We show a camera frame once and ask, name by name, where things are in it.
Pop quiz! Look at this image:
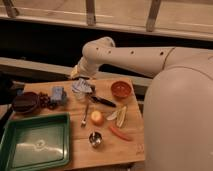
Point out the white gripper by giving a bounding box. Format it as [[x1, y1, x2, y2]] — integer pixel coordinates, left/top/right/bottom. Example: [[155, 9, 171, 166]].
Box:
[[70, 57, 100, 79]]

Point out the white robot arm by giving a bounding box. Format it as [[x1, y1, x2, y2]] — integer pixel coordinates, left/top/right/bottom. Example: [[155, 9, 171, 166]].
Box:
[[71, 37, 213, 171]]

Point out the red bowl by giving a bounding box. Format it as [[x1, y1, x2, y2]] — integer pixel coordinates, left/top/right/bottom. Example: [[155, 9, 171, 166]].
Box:
[[111, 81, 132, 99]]

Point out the dark brown bowl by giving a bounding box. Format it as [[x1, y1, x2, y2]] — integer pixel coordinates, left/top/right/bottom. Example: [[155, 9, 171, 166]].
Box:
[[12, 92, 39, 114]]

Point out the crumpled white blue cloth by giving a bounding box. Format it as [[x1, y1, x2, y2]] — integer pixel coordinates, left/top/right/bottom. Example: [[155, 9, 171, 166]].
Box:
[[71, 78, 92, 100]]

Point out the dark grape bunch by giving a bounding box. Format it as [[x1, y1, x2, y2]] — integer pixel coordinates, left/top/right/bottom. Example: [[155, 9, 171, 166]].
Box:
[[38, 92, 57, 110]]

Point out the yellow round fruit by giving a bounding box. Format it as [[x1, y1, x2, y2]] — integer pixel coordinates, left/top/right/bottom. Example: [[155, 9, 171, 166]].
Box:
[[90, 111, 104, 126]]

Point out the metal spoon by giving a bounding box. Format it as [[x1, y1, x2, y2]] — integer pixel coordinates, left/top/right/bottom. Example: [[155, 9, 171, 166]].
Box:
[[81, 103, 90, 127]]

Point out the pale banana slice left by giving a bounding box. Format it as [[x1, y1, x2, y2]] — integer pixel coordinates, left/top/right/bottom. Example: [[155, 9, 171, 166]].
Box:
[[106, 109, 120, 121]]

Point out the wooden cutting board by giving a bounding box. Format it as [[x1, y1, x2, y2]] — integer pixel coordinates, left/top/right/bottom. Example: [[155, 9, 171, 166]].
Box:
[[9, 77, 148, 171]]

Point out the small metal cup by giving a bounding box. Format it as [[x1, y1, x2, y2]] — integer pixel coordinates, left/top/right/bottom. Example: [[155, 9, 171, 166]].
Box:
[[89, 131, 102, 148]]

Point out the orange carrot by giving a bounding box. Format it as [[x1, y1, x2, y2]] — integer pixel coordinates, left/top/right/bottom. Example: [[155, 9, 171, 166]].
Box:
[[108, 125, 133, 141]]

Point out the green plastic tray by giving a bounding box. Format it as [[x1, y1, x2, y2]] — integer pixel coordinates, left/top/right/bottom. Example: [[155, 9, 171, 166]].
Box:
[[0, 113, 70, 171]]

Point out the black handled knife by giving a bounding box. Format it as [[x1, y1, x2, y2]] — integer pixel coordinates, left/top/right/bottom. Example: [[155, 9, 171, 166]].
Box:
[[89, 96, 116, 107]]

